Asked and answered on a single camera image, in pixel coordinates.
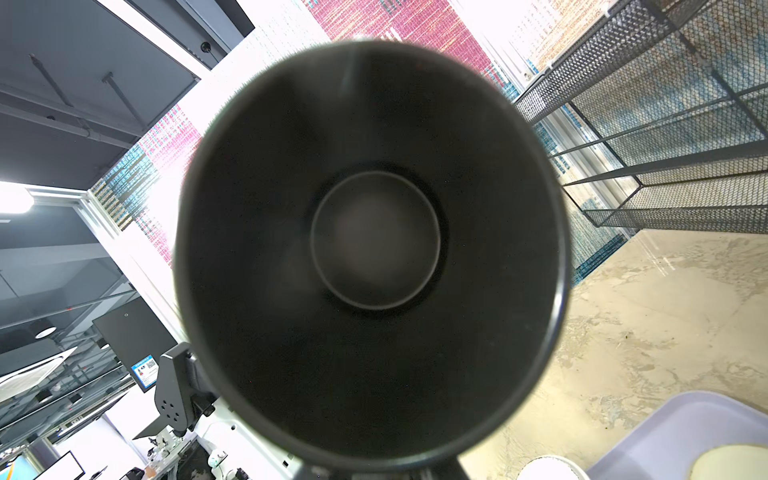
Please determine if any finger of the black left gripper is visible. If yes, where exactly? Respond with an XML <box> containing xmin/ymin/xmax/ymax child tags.
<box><xmin>133</xmin><ymin>342</ymin><xmax>218</xmax><ymax>440</ymax></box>

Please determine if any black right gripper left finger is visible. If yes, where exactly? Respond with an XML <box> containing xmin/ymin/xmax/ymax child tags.
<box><xmin>292</xmin><ymin>464</ymin><xmax>342</xmax><ymax>480</ymax></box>

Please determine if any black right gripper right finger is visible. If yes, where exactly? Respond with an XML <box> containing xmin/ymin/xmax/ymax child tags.
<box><xmin>419</xmin><ymin>457</ymin><xmax>469</xmax><ymax>480</ymax></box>

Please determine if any black ceramic mug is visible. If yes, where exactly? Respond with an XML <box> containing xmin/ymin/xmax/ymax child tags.
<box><xmin>173</xmin><ymin>40</ymin><xmax>571</xmax><ymax>479</ymax></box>

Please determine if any white ceramic mug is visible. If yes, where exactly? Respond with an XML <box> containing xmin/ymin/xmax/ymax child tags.
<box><xmin>516</xmin><ymin>455</ymin><xmax>590</xmax><ymax>480</ymax></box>

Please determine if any cream speckled mug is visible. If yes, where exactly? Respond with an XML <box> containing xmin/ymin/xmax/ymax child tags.
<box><xmin>689</xmin><ymin>445</ymin><xmax>767</xmax><ymax>480</ymax></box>

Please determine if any computer monitor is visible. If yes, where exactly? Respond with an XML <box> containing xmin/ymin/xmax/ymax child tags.
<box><xmin>93</xmin><ymin>298</ymin><xmax>177</xmax><ymax>393</ymax></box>

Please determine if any lavender plastic tray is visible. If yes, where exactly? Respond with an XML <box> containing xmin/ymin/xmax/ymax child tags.
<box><xmin>587</xmin><ymin>391</ymin><xmax>767</xmax><ymax>479</ymax></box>

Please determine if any black wire mesh shelf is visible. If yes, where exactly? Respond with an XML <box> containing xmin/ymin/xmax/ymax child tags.
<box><xmin>516</xmin><ymin>1</ymin><xmax>767</xmax><ymax>234</ymax></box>

